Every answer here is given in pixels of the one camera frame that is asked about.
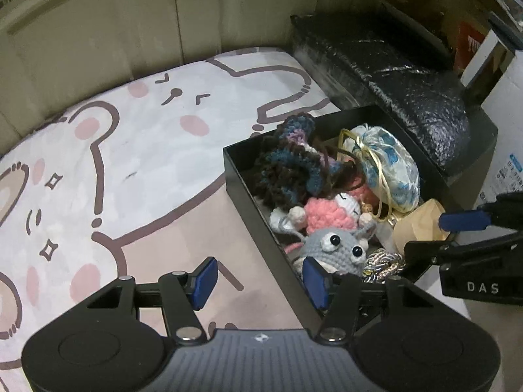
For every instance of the grey crochet mouse doll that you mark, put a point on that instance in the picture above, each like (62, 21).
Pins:
(327, 249)

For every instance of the cartoon bear printed blanket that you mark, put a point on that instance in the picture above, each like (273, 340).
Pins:
(143, 139)

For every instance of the glossy black box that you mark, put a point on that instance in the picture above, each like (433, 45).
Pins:
(470, 163)

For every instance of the pink crochet bunny doll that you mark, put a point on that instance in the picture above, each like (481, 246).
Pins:
(327, 216)

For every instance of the brown cardboard flap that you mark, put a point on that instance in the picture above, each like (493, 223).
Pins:
(429, 16)

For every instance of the oval wooden box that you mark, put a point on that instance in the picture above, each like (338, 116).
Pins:
(421, 220)

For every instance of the red printed box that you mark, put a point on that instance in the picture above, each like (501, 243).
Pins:
(472, 45)

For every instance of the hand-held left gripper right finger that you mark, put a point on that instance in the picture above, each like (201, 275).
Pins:
(315, 286)

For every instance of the grey tassel yarn bundle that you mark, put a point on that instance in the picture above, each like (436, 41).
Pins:
(382, 263)

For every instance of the black plastic wrapped package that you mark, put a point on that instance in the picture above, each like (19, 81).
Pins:
(388, 73)

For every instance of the dark multicolour crochet piece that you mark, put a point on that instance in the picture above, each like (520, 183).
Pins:
(282, 163)

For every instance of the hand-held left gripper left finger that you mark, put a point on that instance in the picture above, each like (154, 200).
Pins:
(204, 284)

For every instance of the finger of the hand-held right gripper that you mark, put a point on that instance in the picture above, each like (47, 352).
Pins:
(463, 220)
(425, 253)

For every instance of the cream cabinet door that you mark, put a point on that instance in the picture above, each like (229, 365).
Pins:
(102, 49)
(245, 8)

